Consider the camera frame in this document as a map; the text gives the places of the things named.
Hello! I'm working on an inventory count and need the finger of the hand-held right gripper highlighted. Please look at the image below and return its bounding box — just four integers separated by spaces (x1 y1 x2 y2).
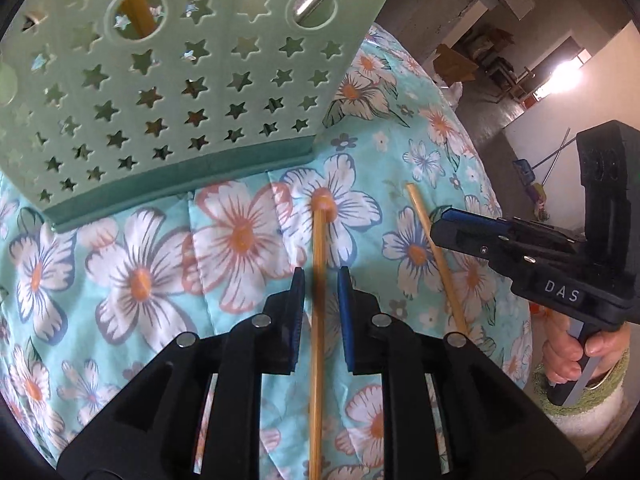
430 219 515 262
441 207 512 235

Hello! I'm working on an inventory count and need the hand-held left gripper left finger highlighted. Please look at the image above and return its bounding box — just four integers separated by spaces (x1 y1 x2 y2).
57 267 306 480

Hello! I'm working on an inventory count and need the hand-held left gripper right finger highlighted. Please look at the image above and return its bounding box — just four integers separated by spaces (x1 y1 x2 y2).
338 267 586 480

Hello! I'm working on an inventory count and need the bamboo chopstick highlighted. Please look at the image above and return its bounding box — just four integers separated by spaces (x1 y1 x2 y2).
122 0 156 38
306 187 337 480
406 183 471 337

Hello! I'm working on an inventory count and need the green star-holed utensil basket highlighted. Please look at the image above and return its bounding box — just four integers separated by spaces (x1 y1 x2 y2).
0 0 406 233

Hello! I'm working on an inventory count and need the person's right forearm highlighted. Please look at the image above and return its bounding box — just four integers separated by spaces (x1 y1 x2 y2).
531 350 632 462

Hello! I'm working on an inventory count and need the person's right hand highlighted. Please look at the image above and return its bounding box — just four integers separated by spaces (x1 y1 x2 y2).
542 320 631 397

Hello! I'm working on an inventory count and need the blue dustpan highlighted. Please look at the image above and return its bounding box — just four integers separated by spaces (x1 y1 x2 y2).
512 159 539 186

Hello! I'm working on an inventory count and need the floral blanket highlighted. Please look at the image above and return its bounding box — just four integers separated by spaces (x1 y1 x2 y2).
0 25 533 480

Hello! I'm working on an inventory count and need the wooden stool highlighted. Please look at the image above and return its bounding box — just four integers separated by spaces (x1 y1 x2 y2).
479 30 537 102

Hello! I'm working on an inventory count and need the cardboard sheet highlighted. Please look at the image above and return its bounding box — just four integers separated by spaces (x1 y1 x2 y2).
432 42 481 84

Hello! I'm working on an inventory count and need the broom handle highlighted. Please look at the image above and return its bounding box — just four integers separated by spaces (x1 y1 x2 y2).
531 127 582 187

